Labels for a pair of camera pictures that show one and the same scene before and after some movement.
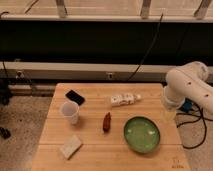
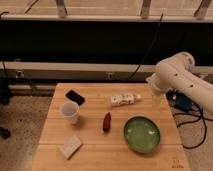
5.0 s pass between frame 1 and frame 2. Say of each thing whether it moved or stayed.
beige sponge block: stayed
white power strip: stayed
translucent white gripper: moved
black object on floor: stayed
